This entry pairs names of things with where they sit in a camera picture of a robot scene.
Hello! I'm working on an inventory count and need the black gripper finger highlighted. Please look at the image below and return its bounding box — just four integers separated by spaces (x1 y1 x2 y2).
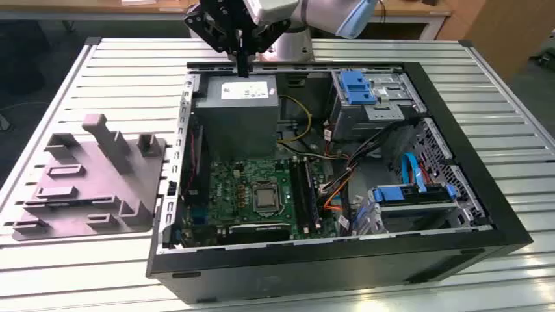
244 18 294 79
182 8 246 79

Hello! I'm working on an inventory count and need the blue drive latch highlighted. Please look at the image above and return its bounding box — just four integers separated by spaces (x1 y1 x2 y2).
340 70 374 107

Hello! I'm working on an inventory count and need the wooden desk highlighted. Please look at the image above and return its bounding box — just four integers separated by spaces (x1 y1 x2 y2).
0 0 455 42

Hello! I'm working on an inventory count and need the grey power supply unit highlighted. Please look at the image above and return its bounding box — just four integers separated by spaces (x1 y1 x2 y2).
192 74 282 160

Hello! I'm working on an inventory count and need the metal drive cage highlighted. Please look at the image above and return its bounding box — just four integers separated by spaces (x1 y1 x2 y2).
331 69 430 140

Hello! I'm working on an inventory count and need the black case fan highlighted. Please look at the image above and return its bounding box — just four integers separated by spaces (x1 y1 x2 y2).
184 113 206 200

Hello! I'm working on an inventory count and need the green motherboard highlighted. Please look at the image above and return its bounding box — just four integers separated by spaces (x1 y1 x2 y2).
180 155 343 248

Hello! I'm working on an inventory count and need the CPU socket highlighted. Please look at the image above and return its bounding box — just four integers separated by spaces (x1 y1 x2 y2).
251 181 284 216

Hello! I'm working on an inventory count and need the silver CPU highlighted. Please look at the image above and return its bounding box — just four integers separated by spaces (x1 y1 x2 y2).
254 190 282 210

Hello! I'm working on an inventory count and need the wooden cabinet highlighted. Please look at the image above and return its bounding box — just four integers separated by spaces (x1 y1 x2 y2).
446 0 555 82

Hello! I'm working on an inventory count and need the grey parts rack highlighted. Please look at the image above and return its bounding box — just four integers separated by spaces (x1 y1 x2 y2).
2 112 168 242

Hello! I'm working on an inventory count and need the blue disk carrier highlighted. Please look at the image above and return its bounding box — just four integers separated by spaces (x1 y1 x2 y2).
372 183 458 205

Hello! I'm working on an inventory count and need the black graphics card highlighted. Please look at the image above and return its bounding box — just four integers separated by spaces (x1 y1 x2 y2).
227 222 292 244

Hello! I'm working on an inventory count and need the black chair base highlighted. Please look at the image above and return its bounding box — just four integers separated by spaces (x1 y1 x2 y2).
529 45 555 70

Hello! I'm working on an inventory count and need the black PC case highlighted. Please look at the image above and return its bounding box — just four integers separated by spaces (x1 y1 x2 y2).
146 60 534 306

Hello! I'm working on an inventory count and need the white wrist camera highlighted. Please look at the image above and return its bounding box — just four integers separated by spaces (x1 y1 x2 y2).
242 0 302 27

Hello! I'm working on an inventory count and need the yellow wire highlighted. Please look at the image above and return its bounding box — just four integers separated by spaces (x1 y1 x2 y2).
276 94 314 144

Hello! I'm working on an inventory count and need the black power cable bundle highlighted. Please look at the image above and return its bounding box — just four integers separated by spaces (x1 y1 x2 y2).
344 118 424 183

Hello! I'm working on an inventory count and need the blue data cable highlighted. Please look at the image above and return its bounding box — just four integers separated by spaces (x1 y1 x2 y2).
400 151 430 192

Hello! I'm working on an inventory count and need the orange red wire loom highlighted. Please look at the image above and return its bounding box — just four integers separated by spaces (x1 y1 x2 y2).
323 189 348 213

